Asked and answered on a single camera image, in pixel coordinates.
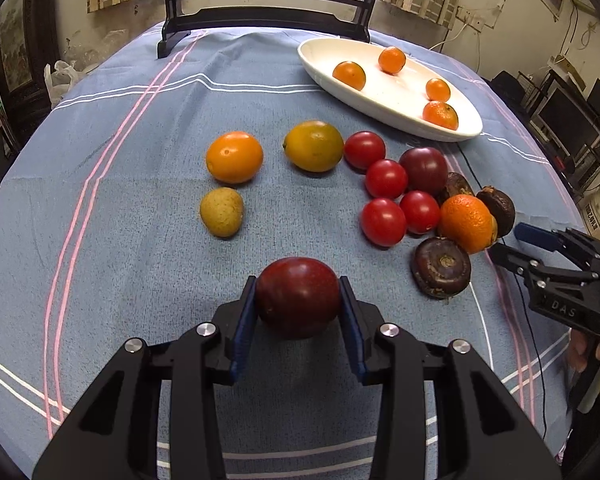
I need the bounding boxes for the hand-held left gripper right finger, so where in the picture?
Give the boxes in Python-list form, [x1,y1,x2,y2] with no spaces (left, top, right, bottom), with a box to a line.
[339,275,563,480]

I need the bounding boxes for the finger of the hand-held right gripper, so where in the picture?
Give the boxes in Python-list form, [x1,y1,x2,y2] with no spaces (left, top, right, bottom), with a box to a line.
[513,222,600,264]
[486,243,597,287]

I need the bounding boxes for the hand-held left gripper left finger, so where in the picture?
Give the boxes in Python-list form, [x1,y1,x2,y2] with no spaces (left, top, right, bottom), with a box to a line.
[32,275,258,480]

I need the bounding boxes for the dark brown water chestnut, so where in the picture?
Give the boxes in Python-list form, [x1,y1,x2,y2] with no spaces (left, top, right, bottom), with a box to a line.
[411,237,472,300]
[476,186,516,239]
[437,171,476,206]

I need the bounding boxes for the orange mandarin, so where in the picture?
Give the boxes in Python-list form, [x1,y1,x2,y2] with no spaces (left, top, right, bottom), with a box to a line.
[422,100,459,131]
[332,60,367,92]
[438,194,499,255]
[378,46,407,75]
[425,78,452,103]

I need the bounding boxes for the dark red plum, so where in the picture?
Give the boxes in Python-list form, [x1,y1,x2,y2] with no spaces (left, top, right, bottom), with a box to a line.
[398,146,449,196]
[254,256,342,341]

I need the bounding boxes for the small yellow-brown fruit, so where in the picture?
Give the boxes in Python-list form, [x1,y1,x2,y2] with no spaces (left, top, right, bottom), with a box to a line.
[199,186,245,238]

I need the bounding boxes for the red tomato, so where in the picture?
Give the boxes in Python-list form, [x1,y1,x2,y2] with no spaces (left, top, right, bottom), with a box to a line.
[399,190,441,235]
[343,130,387,170]
[364,158,409,200]
[361,197,407,247]

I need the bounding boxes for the large orange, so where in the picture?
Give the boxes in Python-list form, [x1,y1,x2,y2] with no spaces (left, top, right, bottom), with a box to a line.
[205,131,264,184]

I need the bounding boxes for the white oval plate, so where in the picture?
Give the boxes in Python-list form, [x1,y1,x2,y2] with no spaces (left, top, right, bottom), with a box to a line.
[297,37,483,142]

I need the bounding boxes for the person's right forearm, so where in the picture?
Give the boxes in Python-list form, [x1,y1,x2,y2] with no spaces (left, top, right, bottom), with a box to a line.
[560,395,600,480]

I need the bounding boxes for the person's right hand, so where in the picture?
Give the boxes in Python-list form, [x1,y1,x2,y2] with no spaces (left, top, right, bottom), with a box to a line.
[566,331,600,397]

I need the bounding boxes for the white bucket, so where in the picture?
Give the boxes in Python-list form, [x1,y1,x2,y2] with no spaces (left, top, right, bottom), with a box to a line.
[577,192,600,236]

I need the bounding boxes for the computer monitor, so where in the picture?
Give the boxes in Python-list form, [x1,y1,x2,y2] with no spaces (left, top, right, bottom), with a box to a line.
[530,85,600,161]

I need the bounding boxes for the black bag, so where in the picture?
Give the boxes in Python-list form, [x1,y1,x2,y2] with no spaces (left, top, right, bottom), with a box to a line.
[490,71,531,106]

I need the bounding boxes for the yellow-green orange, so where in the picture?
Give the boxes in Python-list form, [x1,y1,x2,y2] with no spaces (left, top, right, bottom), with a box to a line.
[282,120,345,173]

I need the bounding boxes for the black framed round painted screen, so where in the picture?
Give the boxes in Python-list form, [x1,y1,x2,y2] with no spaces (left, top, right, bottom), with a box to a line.
[156,0,385,59]

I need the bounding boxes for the white plastic bag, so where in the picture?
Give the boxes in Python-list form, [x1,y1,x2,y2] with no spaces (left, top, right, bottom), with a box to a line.
[44,60,88,106]

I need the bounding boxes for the dark framed picture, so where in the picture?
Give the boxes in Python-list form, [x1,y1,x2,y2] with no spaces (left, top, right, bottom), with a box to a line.
[0,0,61,151]

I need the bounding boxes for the white cable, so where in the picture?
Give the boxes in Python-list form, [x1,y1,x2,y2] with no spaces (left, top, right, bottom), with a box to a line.
[430,10,482,77]

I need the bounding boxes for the white wall socket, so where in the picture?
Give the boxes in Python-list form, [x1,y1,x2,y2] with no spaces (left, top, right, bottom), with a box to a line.
[455,7,486,28]

